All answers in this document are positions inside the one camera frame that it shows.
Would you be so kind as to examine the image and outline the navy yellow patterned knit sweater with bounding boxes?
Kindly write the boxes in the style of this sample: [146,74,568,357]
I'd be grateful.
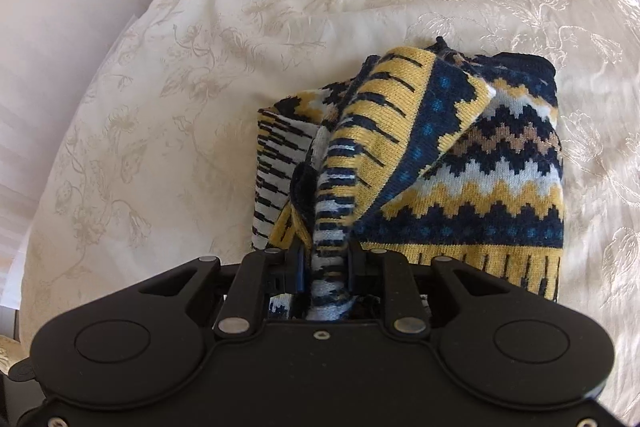
[252,38,564,321]

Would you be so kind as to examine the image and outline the cream floral bedspread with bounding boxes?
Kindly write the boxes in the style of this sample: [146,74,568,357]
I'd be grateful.
[20,0,639,424]

